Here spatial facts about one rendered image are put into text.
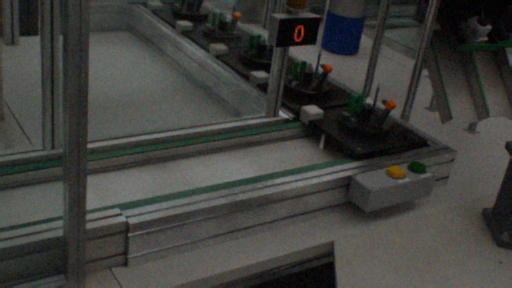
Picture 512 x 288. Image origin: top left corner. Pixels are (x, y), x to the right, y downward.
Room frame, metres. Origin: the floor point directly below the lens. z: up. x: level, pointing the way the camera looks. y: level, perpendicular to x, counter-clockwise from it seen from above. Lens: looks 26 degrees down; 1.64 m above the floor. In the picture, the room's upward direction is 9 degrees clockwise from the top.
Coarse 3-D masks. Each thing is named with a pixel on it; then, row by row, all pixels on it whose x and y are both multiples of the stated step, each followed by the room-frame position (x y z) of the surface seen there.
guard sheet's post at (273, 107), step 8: (280, 48) 1.52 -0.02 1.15; (288, 48) 1.53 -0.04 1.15; (280, 56) 1.52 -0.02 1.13; (280, 64) 1.52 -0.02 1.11; (280, 72) 1.53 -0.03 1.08; (272, 80) 1.53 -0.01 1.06; (280, 80) 1.53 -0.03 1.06; (272, 88) 1.52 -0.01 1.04; (280, 88) 1.53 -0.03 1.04; (272, 96) 1.52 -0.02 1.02; (280, 96) 1.53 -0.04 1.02; (272, 104) 1.52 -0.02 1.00; (272, 112) 1.52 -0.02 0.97
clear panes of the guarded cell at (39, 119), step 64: (0, 0) 0.81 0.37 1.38; (64, 0) 0.87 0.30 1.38; (0, 64) 0.81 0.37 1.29; (64, 64) 0.87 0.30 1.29; (0, 128) 0.81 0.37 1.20; (64, 128) 0.87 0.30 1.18; (0, 192) 0.81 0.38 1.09; (64, 192) 0.87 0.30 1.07; (0, 256) 0.80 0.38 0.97; (64, 256) 0.87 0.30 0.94
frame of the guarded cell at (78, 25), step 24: (72, 0) 0.86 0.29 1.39; (72, 24) 0.86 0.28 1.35; (72, 48) 0.86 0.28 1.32; (72, 72) 0.86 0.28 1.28; (72, 96) 0.86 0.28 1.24; (72, 120) 0.86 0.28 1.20; (72, 144) 0.86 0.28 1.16; (72, 168) 0.86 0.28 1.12; (72, 192) 0.86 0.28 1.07; (72, 216) 0.86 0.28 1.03; (72, 240) 0.86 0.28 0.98; (72, 264) 0.86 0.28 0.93
